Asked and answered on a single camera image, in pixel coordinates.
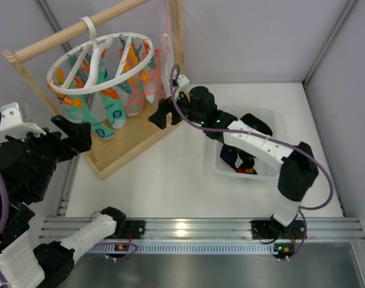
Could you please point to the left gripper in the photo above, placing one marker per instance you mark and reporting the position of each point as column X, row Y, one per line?
column 73, row 139

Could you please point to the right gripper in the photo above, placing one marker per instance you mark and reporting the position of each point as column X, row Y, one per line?
column 173, row 108

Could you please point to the pink sock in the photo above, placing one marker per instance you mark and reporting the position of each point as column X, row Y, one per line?
column 135, row 102
column 153, row 89

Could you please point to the mint green sock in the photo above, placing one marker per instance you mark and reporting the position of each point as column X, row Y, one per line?
column 113, row 106
column 76, row 106

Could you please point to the white round clip hanger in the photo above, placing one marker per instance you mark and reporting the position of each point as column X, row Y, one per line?
column 137, row 51

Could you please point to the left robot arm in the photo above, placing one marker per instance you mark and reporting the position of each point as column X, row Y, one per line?
column 47, row 265

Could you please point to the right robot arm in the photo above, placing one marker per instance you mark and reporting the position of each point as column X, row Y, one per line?
column 247, row 137

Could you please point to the argyle orange black sock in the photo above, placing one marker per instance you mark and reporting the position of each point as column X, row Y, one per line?
column 250, row 171

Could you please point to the white plastic bag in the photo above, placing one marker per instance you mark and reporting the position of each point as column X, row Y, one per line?
column 166, row 51

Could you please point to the wooden hanger stand frame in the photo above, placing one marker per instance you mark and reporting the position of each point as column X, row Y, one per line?
column 106, row 156

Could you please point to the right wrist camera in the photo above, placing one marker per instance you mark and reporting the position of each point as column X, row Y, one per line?
column 179, row 85

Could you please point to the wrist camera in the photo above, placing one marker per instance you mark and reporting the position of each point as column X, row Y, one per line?
column 179, row 85
column 12, row 123

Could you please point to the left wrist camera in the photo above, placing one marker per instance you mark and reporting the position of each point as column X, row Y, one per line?
column 12, row 123

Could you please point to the aluminium rail base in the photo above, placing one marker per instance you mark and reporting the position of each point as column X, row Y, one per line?
column 228, row 236

